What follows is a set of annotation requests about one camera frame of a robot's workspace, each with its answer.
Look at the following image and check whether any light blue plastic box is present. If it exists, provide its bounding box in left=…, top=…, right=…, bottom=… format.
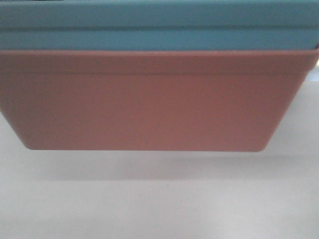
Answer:
left=0, top=0, right=319, bottom=51

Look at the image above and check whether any pink plastic box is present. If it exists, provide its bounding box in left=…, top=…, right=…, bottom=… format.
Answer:
left=0, top=49, right=319, bottom=151

